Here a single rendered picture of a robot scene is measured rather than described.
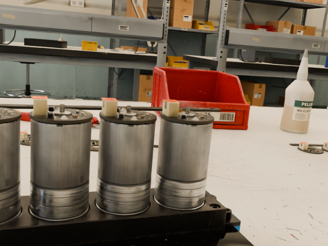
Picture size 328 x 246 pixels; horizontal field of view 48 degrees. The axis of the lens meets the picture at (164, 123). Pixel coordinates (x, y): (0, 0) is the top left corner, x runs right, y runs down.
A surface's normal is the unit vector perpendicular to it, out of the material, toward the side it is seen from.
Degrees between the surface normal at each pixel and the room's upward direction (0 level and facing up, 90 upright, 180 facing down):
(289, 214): 0
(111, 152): 90
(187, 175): 90
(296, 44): 90
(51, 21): 90
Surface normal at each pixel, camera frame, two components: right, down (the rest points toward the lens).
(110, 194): -0.38, 0.17
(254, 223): 0.08, -0.97
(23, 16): 0.28, 0.23
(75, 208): 0.73, 0.21
